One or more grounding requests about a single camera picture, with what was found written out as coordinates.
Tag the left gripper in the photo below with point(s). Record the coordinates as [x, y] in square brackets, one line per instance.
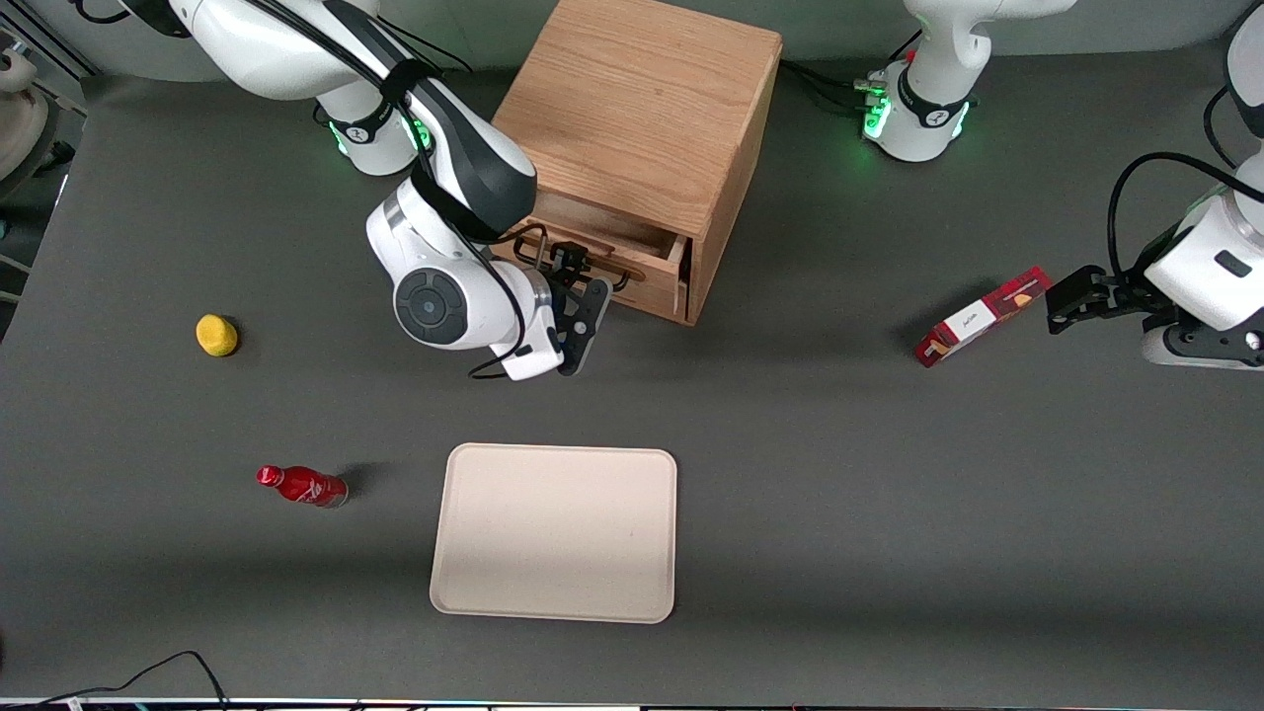
[1125, 292]

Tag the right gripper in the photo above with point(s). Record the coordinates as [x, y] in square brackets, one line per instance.
[565, 269]

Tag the oak wooden drawer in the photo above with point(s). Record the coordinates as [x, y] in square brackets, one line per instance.
[647, 267]

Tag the red white snack box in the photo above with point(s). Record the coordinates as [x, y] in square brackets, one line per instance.
[973, 321]

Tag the oak wooden cabinet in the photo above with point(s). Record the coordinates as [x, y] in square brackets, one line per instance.
[642, 99]

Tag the beige plastic tray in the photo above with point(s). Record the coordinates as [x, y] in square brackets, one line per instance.
[553, 533]

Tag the grey base connector block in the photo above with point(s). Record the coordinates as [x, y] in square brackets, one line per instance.
[871, 85]

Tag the red soda bottle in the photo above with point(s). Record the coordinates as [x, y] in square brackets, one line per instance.
[306, 486]

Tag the yellow lemon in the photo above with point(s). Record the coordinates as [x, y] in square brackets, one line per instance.
[216, 336]

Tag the beige round stand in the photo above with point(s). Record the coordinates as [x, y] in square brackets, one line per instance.
[20, 118]

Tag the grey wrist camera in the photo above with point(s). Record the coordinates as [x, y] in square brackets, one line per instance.
[1200, 348]

